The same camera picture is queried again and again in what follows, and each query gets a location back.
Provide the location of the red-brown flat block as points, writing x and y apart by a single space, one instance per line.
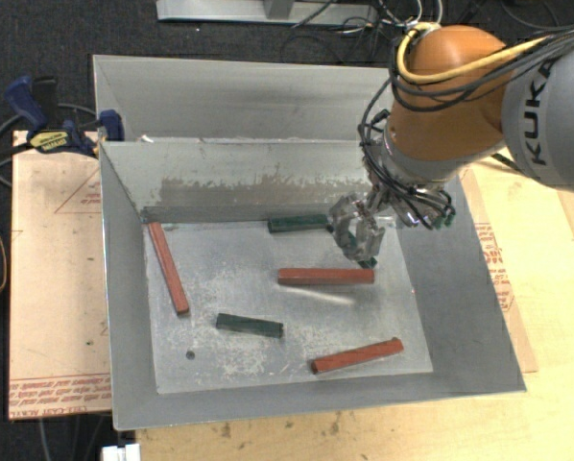
356 356
168 267
325 276

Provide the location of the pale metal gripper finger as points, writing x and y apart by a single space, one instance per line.
347 240
371 240

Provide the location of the brown cardboard board, red print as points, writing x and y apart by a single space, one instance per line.
56 281

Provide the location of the dark green block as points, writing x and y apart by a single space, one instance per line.
369 262
296 223
248 325

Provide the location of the grey metal bin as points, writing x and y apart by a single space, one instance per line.
248 267

